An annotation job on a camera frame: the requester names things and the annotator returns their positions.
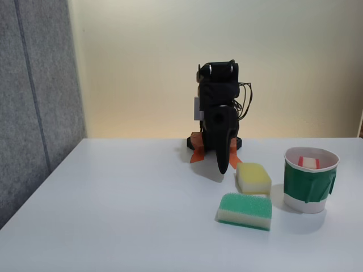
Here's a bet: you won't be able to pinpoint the paper cup with green tape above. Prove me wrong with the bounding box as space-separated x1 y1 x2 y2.
283 146 340 214

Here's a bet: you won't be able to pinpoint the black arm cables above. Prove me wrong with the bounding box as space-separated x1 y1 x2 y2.
237 82 253 120

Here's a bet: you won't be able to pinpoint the green and white sponge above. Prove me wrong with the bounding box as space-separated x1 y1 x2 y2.
217 192 273 232

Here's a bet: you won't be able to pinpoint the red and white sponge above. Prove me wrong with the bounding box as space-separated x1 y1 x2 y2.
297 155 321 170

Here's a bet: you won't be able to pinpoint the yellow and white sponge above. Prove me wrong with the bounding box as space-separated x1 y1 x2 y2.
235 162 272 196

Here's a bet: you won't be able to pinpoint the grey felt partition panel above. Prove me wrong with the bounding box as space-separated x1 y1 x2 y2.
0 0 87 230

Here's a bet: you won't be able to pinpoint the orange tape strip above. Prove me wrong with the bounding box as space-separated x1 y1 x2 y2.
227 138 242 171
189 131 205 164

